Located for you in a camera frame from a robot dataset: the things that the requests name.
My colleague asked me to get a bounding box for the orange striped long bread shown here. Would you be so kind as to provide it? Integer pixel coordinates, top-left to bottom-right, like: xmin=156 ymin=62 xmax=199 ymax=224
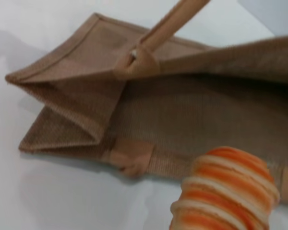
xmin=169 ymin=147 xmax=281 ymax=230

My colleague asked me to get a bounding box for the brown jute tote bag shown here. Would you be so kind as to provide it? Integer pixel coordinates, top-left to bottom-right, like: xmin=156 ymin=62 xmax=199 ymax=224
xmin=4 ymin=0 xmax=288 ymax=209

